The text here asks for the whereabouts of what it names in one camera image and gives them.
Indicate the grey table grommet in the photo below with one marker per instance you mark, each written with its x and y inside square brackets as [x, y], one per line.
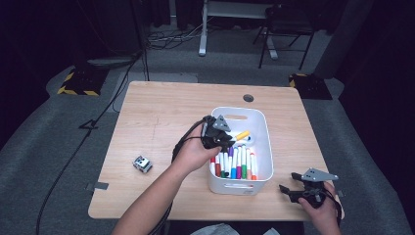
[248, 98]

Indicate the salmon pink marker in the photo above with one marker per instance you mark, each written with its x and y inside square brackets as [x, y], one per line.
[248, 164]

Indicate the white plastic bin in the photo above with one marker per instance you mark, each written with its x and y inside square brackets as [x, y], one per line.
[257, 130]

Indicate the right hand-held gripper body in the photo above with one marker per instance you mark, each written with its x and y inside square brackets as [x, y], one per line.
[311, 194]

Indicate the red marker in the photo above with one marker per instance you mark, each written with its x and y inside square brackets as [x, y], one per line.
[213, 161]

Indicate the person's right hand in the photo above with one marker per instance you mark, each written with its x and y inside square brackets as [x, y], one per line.
[323, 212]

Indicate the person's left hand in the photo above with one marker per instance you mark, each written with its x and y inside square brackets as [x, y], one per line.
[194, 155]

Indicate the small white patterned box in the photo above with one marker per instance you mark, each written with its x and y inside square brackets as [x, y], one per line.
[142, 164]

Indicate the black chair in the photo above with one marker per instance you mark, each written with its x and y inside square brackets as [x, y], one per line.
[287, 24]

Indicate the grey metal table bracket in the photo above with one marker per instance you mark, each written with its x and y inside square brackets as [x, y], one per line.
[341, 193]

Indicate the dark green marker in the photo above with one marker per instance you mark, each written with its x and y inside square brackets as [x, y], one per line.
[223, 164]

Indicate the light blue marker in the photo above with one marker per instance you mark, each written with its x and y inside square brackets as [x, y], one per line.
[234, 166]

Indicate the black stand pole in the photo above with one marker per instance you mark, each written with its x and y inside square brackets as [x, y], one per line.
[146, 70]

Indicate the white desk frame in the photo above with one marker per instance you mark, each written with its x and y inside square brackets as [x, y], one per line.
[203, 32]

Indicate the orange marker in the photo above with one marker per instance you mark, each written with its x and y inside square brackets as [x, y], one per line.
[253, 168]

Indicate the black yellow striped stand base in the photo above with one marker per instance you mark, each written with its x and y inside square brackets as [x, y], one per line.
[310, 86]
[81, 83]

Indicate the grey curtain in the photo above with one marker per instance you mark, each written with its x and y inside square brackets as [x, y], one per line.
[342, 39]

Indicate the light green marker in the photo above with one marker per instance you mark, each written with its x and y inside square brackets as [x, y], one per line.
[243, 161]

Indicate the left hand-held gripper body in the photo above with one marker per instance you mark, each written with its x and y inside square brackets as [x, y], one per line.
[213, 135]

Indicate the magenta marker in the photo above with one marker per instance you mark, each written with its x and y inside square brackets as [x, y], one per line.
[239, 163]

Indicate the brown marker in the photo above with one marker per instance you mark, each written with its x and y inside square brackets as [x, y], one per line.
[218, 166]

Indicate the yellow marker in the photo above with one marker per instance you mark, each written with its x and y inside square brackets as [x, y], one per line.
[243, 135]

